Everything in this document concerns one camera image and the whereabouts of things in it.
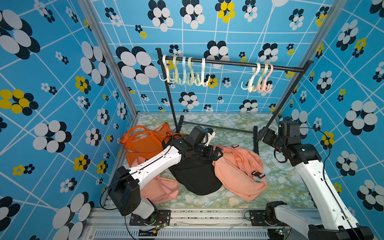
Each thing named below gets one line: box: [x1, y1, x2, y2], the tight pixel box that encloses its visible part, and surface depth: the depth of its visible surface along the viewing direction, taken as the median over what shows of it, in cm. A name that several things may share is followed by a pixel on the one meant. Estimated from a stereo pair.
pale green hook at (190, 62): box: [188, 57, 202, 87], surface depth 66 cm
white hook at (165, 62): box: [158, 54, 170, 83], surface depth 71 cm
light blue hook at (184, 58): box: [182, 56, 190, 85], surface depth 68 cm
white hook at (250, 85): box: [241, 62, 261, 93], surface depth 66 cm
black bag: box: [169, 150, 223, 196], surface depth 84 cm
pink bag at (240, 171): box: [212, 144, 267, 202], surface depth 84 cm
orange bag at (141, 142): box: [120, 123, 184, 167], surface depth 104 cm
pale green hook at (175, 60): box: [173, 55, 181, 85], surface depth 70 cm
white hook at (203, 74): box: [201, 58, 211, 87], surface depth 68 cm
